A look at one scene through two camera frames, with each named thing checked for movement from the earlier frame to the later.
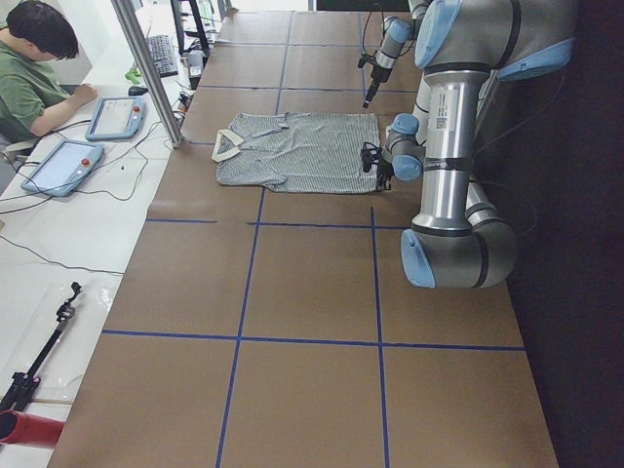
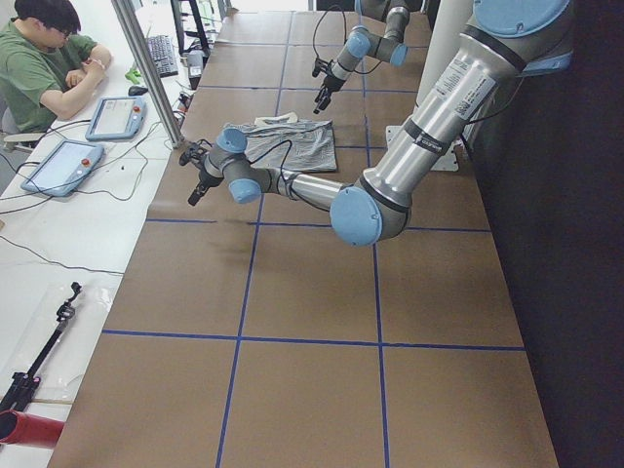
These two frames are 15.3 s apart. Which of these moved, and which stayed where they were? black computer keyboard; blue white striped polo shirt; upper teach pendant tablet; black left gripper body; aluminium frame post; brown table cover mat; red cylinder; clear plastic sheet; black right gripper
Moved: black right gripper; black left gripper body; blue white striped polo shirt
Stayed: brown table cover mat; black computer keyboard; red cylinder; aluminium frame post; upper teach pendant tablet; clear plastic sheet
